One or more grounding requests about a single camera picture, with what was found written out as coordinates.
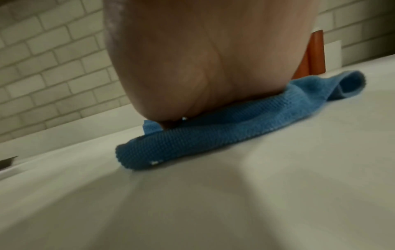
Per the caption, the person's right hand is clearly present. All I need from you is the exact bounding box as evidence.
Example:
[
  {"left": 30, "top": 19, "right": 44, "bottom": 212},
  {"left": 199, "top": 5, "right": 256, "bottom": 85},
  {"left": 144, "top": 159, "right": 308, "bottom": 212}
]
[{"left": 101, "top": 0, "right": 320, "bottom": 130}]

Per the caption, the blue microfibre cloth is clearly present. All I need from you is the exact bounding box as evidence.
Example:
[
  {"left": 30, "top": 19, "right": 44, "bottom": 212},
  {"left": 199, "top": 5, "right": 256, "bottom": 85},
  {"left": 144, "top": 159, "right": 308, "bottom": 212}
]
[{"left": 115, "top": 70, "right": 368, "bottom": 170}]

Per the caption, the red squeeze bottle red tip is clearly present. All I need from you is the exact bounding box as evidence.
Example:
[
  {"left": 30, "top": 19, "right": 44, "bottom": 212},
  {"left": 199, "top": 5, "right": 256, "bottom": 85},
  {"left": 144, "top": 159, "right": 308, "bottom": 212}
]
[{"left": 307, "top": 29, "right": 327, "bottom": 75}]

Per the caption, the brown plastic tray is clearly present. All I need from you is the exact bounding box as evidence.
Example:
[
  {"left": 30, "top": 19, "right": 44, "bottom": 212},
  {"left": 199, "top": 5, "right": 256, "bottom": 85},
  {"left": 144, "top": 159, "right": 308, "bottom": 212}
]
[{"left": 0, "top": 155, "right": 19, "bottom": 171}]

